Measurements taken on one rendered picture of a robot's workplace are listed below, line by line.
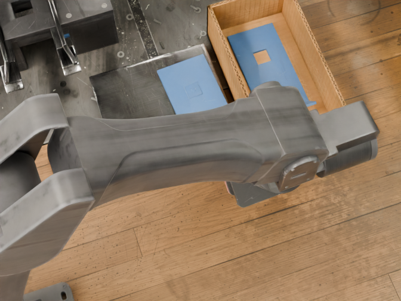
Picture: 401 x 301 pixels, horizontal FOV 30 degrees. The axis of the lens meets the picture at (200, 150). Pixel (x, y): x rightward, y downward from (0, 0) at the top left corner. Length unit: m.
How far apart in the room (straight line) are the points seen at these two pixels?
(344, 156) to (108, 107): 0.40
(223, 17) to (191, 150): 0.51
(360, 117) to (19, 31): 0.49
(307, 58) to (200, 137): 0.49
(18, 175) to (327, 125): 0.30
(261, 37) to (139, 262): 0.37
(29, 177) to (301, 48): 0.58
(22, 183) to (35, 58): 0.53
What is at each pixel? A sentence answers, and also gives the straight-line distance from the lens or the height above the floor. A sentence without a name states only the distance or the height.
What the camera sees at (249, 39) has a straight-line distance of 1.09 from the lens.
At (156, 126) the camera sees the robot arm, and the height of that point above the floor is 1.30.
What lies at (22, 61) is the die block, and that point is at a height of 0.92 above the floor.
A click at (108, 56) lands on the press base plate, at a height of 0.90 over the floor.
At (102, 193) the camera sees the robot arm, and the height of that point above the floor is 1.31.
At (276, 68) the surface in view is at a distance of 1.07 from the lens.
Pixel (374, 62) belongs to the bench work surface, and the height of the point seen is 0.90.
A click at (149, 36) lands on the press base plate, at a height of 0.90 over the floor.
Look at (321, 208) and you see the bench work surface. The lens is 1.00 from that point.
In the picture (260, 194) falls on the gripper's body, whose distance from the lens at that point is 0.84.
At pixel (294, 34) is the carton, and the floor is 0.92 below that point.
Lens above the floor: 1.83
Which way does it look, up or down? 67 degrees down
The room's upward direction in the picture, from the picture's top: 1 degrees clockwise
